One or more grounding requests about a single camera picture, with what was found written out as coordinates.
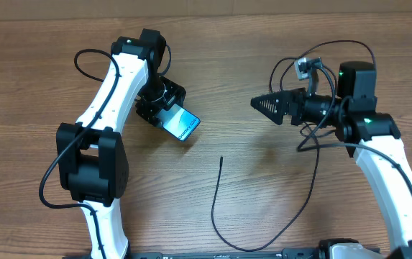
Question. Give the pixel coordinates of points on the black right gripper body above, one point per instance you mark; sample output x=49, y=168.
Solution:
x=297, y=98

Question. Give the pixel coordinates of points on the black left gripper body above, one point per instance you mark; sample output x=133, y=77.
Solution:
x=158, y=96

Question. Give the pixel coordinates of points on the blue Galaxy smartphone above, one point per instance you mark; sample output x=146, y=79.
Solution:
x=178, y=121

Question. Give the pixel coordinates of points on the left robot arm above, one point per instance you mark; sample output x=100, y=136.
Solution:
x=92, y=159

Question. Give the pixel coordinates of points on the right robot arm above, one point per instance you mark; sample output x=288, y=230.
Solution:
x=371, y=138

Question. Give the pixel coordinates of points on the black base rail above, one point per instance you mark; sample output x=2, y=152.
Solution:
x=346, y=250

